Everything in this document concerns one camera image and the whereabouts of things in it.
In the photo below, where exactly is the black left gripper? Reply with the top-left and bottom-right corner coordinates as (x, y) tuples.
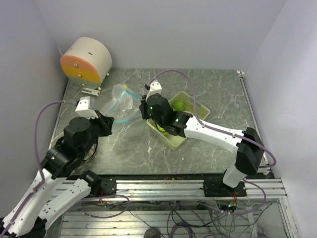
(78, 109), (113, 156)

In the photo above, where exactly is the clear blue-zipper plastic bag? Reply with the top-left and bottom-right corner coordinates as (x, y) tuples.
(100, 84), (141, 124)

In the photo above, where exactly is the green custard apple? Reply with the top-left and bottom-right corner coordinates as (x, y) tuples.
(158, 126), (169, 136)

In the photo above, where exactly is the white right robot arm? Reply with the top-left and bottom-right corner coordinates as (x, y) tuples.
(139, 93), (264, 196)

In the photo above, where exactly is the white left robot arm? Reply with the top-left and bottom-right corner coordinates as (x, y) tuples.
(0, 111), (114, 238)

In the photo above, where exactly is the small green cabbage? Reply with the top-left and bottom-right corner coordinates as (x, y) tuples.
(172, 101), (186, 112)

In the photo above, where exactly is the pale green plastic basket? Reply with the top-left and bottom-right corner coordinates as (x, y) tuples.
(146, 91), (211, 150)

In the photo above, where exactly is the round cream drawer cabinet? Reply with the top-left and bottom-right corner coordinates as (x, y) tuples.
(60, 37), (112, 89)

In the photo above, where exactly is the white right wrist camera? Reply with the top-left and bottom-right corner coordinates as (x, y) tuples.
(145, 79), (162, 100)

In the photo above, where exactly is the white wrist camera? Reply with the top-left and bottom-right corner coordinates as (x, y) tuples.
(145, 79), (162, 100)
(75, 96), (98, 119)

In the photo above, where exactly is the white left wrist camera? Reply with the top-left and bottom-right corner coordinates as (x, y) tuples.
(75, 96), (98, 119)

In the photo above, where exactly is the small white metal bracket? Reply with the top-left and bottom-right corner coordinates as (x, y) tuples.
(81, 87), (100, 97)

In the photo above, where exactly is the aluminium rail base frame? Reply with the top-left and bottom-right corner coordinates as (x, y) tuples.
(100, 175), (287, 201)

